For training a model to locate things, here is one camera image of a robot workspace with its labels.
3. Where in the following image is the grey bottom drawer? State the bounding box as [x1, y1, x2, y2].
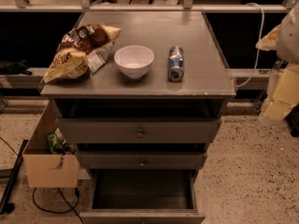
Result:
[80, 170, 205, 224]

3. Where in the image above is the grey drawer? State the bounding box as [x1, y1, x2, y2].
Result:
[76, 151, 207, 170]
[56, 119, 221, 144]
[80, 170, 205, 224]

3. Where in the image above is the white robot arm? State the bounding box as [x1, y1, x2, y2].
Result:
[256, 3, 299, 126]

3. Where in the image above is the grey drawer cabinet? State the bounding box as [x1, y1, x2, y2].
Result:
[42, 11, 235, 173]

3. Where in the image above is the grey middle drawer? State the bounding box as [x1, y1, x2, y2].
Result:
[76, 151, 207, 170]

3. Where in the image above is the grey top drawer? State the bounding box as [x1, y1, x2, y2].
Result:
[56, 119, 221, 144]

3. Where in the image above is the blue silver soda can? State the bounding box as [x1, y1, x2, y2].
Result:
[168, 46, 184, 82]

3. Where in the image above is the white bowl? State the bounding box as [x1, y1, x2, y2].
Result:
[114, 45, 154, 79]

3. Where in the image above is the yellow brown chip bag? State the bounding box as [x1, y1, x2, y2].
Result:
[43, 24, 121, 83]

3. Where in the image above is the green snack packet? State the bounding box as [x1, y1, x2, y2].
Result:
[46, 133, 59, 151]

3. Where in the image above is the cardboard box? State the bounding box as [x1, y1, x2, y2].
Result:
[22, 103, 79, 188]

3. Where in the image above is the black object on ledge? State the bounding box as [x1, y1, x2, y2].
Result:
[0, 60, 33, 76]

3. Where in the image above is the black stand leg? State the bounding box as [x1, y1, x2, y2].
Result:
[0, 139, 28, 215]

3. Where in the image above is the white cable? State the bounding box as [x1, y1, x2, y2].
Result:
[233, 2, 265, 90]

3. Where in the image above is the black floor cable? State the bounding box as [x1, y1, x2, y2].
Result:
[32, 187, 86, 224]

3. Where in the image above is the metal railing frame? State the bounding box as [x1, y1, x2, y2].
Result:
[0, 0, 299, 91]

